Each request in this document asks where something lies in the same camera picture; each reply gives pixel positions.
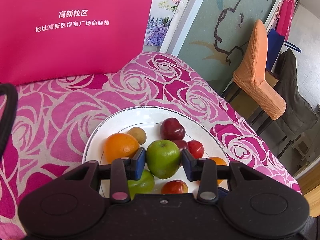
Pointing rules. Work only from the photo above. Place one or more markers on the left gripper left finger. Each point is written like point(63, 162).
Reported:
point(114, 176)

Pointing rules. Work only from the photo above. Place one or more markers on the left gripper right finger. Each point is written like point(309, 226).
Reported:
point(207, 172)

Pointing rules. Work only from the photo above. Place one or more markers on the small orange tangerine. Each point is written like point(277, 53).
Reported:
point(218, 161)

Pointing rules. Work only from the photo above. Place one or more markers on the small red tomato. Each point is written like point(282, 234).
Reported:
point(196, 149)

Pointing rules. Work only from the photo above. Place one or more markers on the large orange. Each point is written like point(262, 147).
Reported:
point(120, 145)

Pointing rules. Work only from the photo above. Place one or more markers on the green mango-shaped fruit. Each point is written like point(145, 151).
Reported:
point(143, 186)

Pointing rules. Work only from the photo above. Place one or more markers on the red peach fruit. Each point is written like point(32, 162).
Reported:
point(174, 187)

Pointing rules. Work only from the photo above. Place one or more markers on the green apple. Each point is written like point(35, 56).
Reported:
point(163, 158)

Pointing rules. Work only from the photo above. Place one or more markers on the small dark red plum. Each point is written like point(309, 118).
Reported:
point(181, 144)

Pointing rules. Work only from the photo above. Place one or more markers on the small brown kiwi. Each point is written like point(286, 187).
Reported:
point(139, 134)

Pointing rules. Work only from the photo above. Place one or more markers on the white ceramic plate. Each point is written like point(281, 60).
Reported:
point(149, 119)

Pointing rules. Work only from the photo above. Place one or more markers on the dark red apple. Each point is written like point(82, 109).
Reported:
point(171, 129)

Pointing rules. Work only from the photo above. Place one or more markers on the pink rose tablecloth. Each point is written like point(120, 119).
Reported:
point(56, 117)

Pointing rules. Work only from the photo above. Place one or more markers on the orange covered chair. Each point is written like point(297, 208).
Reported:
point(250, 77)

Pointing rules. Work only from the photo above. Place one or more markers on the dark green covered chair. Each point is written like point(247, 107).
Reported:
point(299, 115)

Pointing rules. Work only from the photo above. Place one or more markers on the hanging blue bag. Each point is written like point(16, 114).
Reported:
point(275, 43)

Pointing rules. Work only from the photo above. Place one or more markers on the pink tote bag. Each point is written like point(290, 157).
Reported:
point(48, 39)

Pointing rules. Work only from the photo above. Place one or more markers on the hanging pink bag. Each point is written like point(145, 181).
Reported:
point(285, 18)

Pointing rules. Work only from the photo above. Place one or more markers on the white door frame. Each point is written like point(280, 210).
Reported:
point(181, 23)

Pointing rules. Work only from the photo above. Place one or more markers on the floral wall poster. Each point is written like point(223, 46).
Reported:
point(160, 18)

